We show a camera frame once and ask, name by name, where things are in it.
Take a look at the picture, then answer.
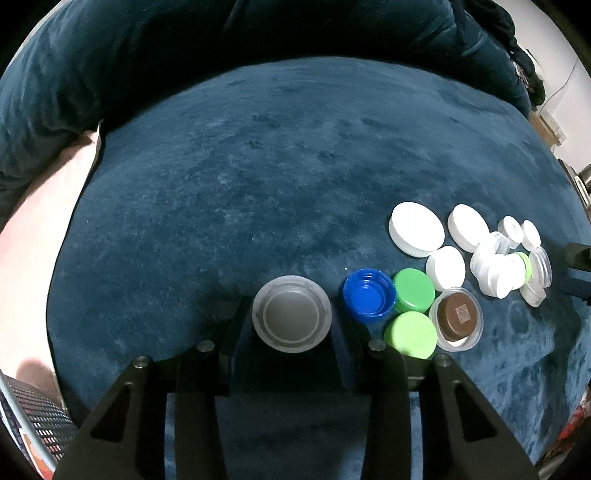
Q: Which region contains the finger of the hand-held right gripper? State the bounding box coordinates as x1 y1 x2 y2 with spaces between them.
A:
562 241 591 303

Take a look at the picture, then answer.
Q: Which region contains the light blue mesh basket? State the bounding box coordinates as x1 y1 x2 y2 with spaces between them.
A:
0 373 83 479

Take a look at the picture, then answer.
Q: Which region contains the white cable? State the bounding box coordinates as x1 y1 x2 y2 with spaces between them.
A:
549 59 579 112

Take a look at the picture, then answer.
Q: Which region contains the medium white cap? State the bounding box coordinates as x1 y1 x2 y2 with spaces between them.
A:
425 245 467 292
447 204 491 253

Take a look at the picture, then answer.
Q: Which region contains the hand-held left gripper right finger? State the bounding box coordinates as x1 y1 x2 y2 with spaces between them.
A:
329 318 540 480

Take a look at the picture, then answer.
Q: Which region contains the dark clothing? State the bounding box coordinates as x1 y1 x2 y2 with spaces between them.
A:
485 0 546 108

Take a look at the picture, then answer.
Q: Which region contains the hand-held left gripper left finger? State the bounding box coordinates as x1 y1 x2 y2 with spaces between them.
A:
55 296 259 480

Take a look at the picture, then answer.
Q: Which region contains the translucent grey bottle cap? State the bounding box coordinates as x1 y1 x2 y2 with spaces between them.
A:
252 275 332 354

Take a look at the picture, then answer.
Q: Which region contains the pink pillow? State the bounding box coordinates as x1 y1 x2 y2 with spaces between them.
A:
0 129 103 409

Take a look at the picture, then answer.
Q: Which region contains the metal object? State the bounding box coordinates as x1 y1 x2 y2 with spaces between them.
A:
558 158 591 205

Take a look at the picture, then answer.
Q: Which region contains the large flat white cap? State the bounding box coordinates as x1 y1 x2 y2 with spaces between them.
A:
389 202 447 258

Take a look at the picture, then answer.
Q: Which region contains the red patterned object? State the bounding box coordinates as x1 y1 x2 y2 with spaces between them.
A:
551 391 591 472

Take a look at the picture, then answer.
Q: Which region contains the blue bottle cap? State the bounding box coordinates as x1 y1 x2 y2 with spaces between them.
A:
342 268 398 324

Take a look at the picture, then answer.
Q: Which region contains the green bottle cap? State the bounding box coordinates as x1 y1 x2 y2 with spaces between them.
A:
384 311 438 361
393 268 435 313

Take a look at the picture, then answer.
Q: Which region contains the brown cap in clear lid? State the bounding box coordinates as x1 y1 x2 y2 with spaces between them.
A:
428 287 485 353

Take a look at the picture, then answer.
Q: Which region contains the pile of small white caps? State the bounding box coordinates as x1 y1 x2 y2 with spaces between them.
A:
470 215 554 308

